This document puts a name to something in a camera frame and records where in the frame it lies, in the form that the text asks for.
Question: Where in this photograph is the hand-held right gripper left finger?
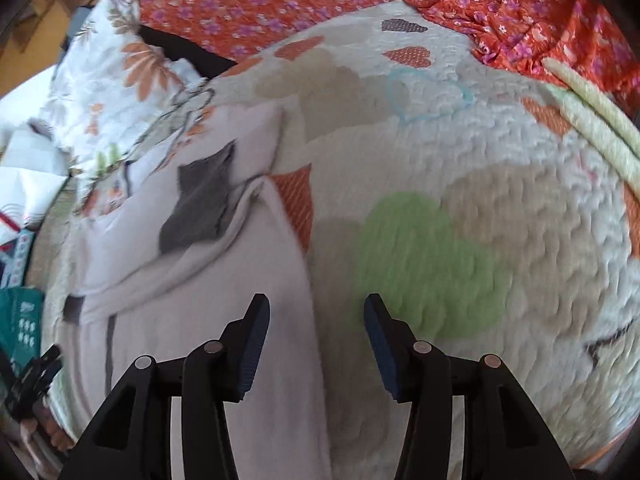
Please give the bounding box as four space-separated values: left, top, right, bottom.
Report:
60 293 271 480

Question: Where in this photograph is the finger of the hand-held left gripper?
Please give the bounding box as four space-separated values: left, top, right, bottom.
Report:
0 344 64 422

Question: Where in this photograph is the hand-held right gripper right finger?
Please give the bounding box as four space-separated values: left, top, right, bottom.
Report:
363 293 576 480

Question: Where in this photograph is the pale lilac garment grey star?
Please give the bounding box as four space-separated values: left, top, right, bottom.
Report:
62 105 333 480

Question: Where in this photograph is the person's left hand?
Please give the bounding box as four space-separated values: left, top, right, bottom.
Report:
19 404 72 457

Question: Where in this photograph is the white plastic bag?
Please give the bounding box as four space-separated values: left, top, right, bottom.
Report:
0 120 71 241

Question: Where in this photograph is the quilted heart print blanket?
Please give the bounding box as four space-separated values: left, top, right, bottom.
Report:
37 0 640 471

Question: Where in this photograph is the white floral leaf cloth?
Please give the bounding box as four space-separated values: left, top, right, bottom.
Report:
42 0 216 216

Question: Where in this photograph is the black cloth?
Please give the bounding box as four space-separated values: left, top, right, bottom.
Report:
137 25 237 79

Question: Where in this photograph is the pale green fluffy tube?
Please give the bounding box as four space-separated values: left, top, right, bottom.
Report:
542 56 640 156
545 85 640 196

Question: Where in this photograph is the orange floral cloth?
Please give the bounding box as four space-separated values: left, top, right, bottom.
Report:
137 0 640 111

